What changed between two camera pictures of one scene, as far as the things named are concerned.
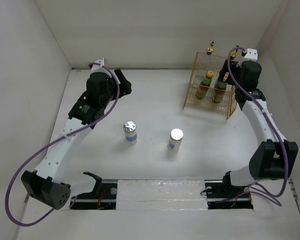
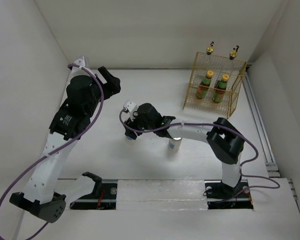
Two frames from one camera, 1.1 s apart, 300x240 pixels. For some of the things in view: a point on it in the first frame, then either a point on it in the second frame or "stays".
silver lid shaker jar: (176, 135) stays
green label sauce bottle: (219, 93) stays
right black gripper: (233, 67) to (133, 124)
